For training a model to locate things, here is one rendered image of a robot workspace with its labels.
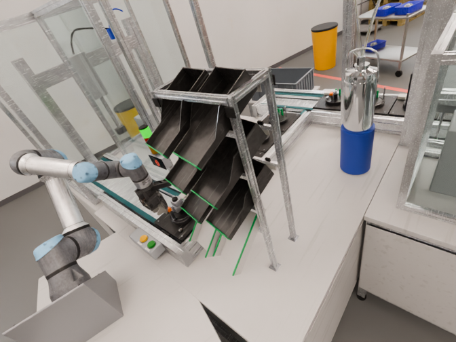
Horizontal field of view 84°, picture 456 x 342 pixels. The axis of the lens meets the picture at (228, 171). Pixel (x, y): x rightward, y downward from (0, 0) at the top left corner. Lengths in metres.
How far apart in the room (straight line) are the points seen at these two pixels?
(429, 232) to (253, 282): 0.76
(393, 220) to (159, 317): 1.11
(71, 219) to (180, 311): 0.64
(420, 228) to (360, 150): 0.43
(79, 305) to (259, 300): 0.70
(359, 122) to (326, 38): 3.92
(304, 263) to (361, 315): 0.92
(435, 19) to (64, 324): 1.95
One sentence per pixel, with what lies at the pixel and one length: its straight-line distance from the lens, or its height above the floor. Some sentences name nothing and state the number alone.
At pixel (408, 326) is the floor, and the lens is 2.08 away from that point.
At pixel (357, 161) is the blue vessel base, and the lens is 1.49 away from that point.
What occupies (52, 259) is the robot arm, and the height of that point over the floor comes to 1.21.
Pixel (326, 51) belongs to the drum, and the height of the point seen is 0.33.
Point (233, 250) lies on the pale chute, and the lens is 1.07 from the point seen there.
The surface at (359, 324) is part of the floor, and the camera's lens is 2.03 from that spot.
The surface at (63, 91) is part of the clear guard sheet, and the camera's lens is 2.38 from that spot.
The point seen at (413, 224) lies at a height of 0.86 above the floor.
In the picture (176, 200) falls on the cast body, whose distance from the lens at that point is 1.29.
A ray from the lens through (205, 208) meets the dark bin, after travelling 1.00.
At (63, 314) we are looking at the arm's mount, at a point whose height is 1.08.
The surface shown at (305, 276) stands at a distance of 1.17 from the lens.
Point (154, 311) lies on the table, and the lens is 1.29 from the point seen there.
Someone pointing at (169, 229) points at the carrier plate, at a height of 0.97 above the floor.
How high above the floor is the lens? 1.90
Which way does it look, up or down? 37 degrees down
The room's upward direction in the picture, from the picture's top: 19 degrees counter-clockwise
